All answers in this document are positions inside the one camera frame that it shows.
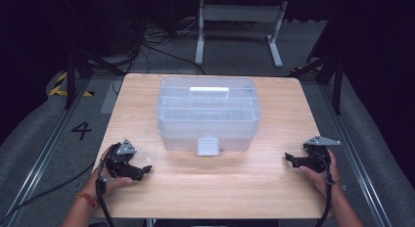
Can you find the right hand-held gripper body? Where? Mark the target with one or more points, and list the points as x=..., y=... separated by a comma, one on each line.
x=318, y=158

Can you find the person's left hand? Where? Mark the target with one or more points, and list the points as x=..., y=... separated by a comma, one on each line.
x=114, y=184

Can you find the clear plastic storage box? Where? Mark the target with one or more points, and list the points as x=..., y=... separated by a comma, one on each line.
x=208, y=116

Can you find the black metal stand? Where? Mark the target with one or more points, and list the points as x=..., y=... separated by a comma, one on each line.
x=337, y=86
x=70, y=80

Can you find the person's right hand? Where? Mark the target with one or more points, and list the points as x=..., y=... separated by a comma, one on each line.
x=321, y=179

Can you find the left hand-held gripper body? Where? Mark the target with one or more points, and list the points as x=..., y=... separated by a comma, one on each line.
x=120, y=160

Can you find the yellow black floor tape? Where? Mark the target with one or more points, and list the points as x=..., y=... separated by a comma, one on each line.
x=58, y=88
x=305, y=69

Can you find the metal floor rail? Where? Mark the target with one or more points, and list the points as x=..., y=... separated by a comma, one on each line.
x=49, y=148
x=355, y=155

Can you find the grey metal-framed desk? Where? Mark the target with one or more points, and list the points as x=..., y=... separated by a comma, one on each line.
x=239, y=13

